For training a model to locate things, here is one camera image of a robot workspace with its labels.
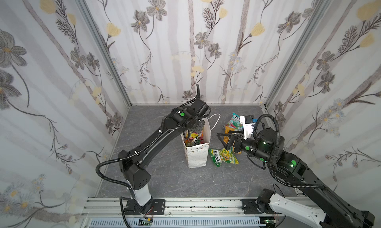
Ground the yellow chips snack bag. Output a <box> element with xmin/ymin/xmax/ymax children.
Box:
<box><xmin>223</xmin><ymin>127</ymin><xmax>243</xmax><ymax>155</ymax></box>

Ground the green yellow snack bag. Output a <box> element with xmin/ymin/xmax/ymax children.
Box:
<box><xmin>184</xmin><ymin>131</ymin><xmax>204</xmax><ymax>147</ymax></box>
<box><xmin>209</xmin><ymin>147</ymin><xmax>239</xmax><ymax>167</ymax></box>

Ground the teal candy snack bag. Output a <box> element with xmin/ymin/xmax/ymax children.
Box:
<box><xmin>225</xmin><ymin>113</ymin><xmax>243</xmax><ymax>133</ymax></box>

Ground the cartoon animal paper bag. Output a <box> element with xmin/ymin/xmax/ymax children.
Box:
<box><xmin>181</xmin><ymin>114</ymin><xmax>221</xmax><ymax>169</ymax></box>

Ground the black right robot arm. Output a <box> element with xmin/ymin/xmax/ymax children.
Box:
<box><xmin>217</xmin><ymin>114</ymin><xmax>375</xmax><ymax>228</ymax></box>

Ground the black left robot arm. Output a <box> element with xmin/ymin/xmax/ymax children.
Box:
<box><xmin>95</xmin><ymin>85</ymin><xmax>211</xmax><ymax>215</ymax></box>

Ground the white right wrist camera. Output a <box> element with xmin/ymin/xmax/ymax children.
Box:
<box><xmin>239</xmin><ymin>115</ymin><xmax>258</xmax><ymax>139</ymax></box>

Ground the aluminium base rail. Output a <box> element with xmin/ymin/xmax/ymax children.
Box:
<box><xmin>80</xmin><ymin>196</ymin><xmax>316</xmax><ymax>228</ymax></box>

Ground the aluminium right corner post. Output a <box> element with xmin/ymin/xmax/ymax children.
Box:
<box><xmin>264</xmin><ymin>0</ymin><xmax>332</xmax><ymax>109</ymax></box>

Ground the aluminium corner post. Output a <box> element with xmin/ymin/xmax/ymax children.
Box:
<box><xmin>264</xmin><ymin>0</ymin><xmax>332</xmax><ymax>109</ymax></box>
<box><xmin>74</xmin><ymin>0</ymin><xmax>133</xmax><ymax>108</ymax></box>

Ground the aluminium left corner post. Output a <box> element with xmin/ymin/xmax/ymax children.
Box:
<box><xmin>74</xmin><ymin>0</ymin><xmax>133</xmax><ymax>108</ymax></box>

